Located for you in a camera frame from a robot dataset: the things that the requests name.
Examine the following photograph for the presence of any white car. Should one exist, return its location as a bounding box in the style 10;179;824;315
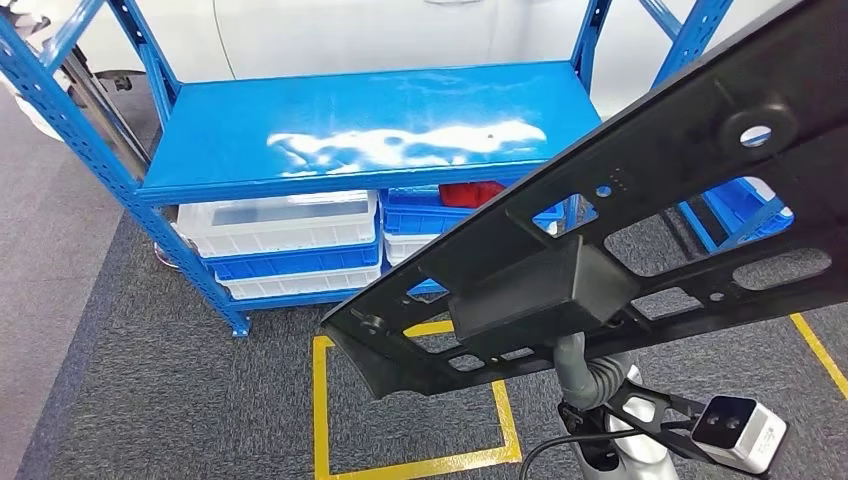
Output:
0;0;796;121

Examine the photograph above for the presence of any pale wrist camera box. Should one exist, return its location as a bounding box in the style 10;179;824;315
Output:
690;395;789;476

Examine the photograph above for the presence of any large white plastic bin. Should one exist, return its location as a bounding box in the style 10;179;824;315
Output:
176;190;379;260

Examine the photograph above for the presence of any blue metal shelf rack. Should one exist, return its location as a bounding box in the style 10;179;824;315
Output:
0;0;737;339
675;175;795;256

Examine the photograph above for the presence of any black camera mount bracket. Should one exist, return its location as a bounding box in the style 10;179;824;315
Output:
558;380;713;465

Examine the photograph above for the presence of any black camera cable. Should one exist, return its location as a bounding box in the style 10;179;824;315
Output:
517;420;694;480

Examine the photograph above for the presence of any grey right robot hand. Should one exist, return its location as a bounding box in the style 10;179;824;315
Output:
553;333;601;411

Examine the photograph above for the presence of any grey metal bar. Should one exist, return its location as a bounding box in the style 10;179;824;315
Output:
59;46;152;183

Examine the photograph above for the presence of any yellow floor tape square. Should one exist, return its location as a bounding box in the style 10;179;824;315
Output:
311;319;524;480
789;313;848;402

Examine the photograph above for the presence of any black plastic plate bracket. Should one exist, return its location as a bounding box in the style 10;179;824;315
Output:
319;0;848;401

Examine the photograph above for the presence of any red plastic part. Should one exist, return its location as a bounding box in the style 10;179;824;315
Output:
438;181;507;211

